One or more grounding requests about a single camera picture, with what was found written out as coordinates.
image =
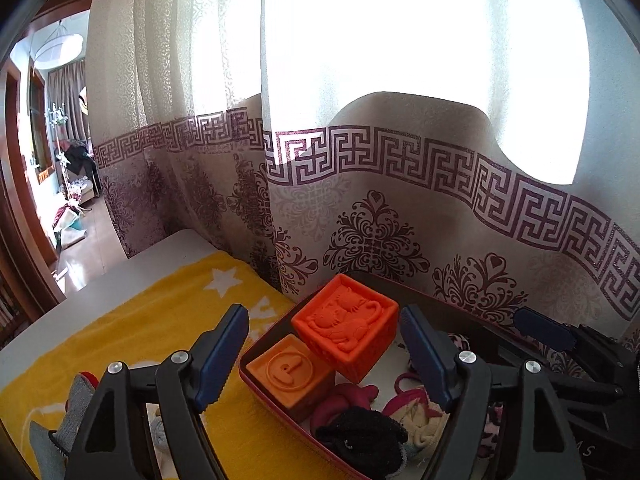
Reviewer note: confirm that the brown room curtain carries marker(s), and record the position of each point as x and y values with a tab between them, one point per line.
67	95

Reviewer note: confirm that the pile of dark clothes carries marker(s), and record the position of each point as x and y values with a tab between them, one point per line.
82	165

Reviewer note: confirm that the red-orange rubber cube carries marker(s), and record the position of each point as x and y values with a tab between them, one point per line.
345	325

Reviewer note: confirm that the red cardboard box container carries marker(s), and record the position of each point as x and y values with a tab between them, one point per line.
470	320

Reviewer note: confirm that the light orange rubber cube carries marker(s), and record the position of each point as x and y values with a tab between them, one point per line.
290	375

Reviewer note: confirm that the patterned beige curtain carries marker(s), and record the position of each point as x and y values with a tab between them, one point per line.
350	210

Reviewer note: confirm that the pink rubber toy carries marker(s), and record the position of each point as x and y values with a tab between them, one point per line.
340	400

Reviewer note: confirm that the red pom-pom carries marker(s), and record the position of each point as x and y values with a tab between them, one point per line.
89	377

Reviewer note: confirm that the grey knit sock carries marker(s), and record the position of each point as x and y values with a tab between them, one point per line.
65	425

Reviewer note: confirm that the wooden door frame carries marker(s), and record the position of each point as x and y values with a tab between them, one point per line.
20	210

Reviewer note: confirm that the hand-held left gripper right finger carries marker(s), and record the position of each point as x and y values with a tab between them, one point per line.
425	355

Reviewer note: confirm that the coat rack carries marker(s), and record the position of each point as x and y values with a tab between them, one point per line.
59	150

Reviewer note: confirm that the yellow white blanket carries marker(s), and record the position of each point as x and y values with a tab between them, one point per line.
150	320

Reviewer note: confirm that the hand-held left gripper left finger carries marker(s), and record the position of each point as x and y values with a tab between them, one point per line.
220	360

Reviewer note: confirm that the round ceiling lamp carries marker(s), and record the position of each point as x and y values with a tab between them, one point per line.
57	50

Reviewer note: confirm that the black sparkly sock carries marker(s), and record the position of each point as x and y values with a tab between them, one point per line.
360	435

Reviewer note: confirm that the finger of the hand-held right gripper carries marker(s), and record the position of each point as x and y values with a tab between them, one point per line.
542	327

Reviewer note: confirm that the white pink knit hat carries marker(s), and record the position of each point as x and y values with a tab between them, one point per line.
415	420

